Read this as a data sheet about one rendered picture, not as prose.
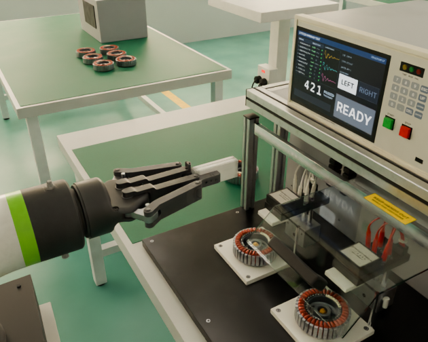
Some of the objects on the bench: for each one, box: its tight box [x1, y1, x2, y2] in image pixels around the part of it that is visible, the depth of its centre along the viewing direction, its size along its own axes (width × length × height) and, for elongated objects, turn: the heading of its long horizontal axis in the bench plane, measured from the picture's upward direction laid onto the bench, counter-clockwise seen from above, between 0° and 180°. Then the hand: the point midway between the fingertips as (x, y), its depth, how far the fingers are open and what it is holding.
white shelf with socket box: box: [208, 0, 340, 88], centre depth 186 cm, size 35×37×46 cm
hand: (215, 172), depth 67 cm, fingers closed
